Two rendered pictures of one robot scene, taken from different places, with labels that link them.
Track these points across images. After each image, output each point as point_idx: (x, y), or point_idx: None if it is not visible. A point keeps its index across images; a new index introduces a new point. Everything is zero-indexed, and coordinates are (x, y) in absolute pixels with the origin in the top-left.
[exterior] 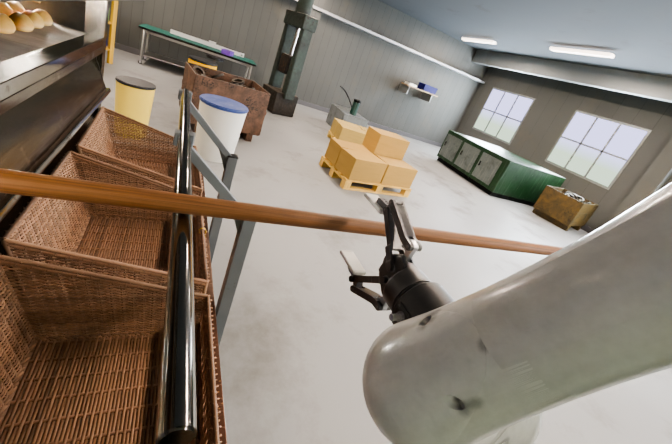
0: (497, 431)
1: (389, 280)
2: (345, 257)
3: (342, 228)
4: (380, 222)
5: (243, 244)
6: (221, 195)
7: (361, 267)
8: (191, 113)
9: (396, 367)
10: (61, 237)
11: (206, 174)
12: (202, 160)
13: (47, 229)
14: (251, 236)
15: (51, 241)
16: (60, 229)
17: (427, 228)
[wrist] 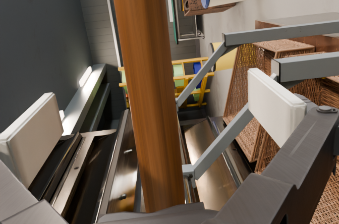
0: None
1: None
2: (261, 123)
3: (162, 178)
4: (119, 40)
5: (329, 66)
6: (249, 120)
7: (279, 105)
8: (188, 95)
9: None
10: (336, 201)
11: (223, 146)
12: (206, 155)
13: (325, 220)
14: (313, 60)
15: (338, 218)
16: (327, 201)
17: None
